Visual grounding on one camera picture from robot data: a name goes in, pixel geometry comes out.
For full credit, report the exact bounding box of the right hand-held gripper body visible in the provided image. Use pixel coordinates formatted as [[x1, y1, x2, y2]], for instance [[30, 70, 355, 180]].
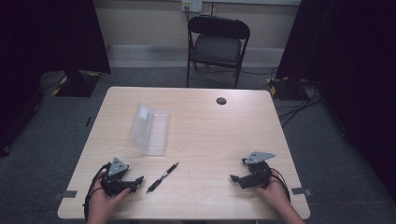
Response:
[[244, 150, 276, 189]]

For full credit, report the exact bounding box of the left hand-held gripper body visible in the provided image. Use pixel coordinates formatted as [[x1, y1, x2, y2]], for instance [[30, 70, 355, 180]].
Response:
[[100, 157, 132, 198]]

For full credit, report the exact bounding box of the black pen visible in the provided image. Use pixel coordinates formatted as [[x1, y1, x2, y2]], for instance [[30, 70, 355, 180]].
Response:
[[146, 161, 180, 194]]

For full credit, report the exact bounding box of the clear plastic pencil case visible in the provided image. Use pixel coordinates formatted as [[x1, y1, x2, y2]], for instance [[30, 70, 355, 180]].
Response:
[[129, 103, 171, 157]]

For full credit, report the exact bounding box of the person's left hand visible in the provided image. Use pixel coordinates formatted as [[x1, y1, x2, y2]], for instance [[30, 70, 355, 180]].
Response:
[[91, 171, 132, 213]]

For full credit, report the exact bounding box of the person's right hand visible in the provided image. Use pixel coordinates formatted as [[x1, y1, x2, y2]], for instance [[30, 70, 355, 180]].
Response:
[[255, 176, 291, 211]]

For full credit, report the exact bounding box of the grey tape strip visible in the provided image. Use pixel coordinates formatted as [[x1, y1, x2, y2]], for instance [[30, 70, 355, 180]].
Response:
[[290, 187, 313, 197], [51, 189, 78, 201]]

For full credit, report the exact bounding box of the black stand base striped tape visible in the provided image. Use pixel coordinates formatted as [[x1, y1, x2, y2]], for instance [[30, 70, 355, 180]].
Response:
[[265, 76, 310, 102], [51, 69, 103, 98]]

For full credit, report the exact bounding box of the black folding chair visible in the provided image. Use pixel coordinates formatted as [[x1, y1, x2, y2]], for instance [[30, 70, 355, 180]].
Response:
[[186, 14, 251, 90]]

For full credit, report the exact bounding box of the dark curtain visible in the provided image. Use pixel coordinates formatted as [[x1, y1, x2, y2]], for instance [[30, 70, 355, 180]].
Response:
[[275, 0, 396, 203], [0, 0, 112, 157]]

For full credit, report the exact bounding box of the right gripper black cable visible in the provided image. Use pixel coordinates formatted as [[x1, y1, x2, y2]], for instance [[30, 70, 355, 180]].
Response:
[[269, 167, 292, 203]]

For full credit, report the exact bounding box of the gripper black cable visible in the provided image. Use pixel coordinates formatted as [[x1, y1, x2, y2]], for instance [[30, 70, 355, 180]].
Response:
[[269, 167, 292, 203], [82, 161, 112, 222]]

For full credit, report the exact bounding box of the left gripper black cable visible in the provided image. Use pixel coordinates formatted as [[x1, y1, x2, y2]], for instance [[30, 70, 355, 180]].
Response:
[[82, 161, 112, 222]]

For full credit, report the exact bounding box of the black floor cable bundle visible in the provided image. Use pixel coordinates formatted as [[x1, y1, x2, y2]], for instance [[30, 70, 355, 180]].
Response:
[[276, 81, 323, 129]]

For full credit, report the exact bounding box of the thin black floor cable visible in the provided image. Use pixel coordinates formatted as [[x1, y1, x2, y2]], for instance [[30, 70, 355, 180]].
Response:
[[189, 65, 278, 91]]

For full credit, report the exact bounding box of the black outlet cable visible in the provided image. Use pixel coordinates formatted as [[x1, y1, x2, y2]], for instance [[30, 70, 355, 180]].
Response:
[[184, 7, 191, 35]]

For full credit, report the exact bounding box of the white wall outlet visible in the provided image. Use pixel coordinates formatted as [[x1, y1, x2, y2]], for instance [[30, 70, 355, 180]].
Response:
[[181, 0, 204, 13]]

